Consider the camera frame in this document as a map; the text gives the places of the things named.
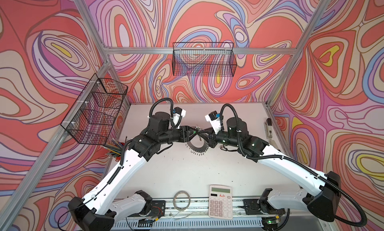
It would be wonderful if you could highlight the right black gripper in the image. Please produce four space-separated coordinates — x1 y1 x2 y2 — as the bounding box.
198 126 241 149

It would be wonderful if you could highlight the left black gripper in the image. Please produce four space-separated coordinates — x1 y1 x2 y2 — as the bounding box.
158 126 200 146

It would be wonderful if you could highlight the metal disc with keyrings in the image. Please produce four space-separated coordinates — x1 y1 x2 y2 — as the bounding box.
186 138 209 156

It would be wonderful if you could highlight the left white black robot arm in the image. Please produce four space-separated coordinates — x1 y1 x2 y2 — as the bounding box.
68 98 197 231

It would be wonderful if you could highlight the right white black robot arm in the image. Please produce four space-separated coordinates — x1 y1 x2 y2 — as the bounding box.
197 104 368 227

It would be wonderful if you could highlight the white stapler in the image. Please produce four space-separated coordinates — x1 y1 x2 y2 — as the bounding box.
265 118 273 140

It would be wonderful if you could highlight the white desk calculator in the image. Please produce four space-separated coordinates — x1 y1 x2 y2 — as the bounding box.
208 185 233 220

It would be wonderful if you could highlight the clear tape roll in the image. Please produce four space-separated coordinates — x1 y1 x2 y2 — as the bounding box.
173 191 191 212

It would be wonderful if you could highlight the red cup with pens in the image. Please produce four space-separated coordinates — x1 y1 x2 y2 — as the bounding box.
102 138 125 161

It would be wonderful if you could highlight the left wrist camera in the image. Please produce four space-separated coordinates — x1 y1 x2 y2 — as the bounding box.
173 107 186 129

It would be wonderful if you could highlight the black wire basket back wall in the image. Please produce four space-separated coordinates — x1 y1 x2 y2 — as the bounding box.
172 42 238 77

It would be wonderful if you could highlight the black wire basket wall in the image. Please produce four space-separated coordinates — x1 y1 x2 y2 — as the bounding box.
61 74 128 145
172 42 238 77

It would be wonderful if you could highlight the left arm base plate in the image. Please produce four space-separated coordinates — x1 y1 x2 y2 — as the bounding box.
131 200 166 218

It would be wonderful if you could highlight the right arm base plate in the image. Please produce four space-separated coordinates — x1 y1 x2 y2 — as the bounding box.
242 199 286 216

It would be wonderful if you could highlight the black wire basket left wall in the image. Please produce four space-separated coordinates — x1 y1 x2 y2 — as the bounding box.
61 74 128 145

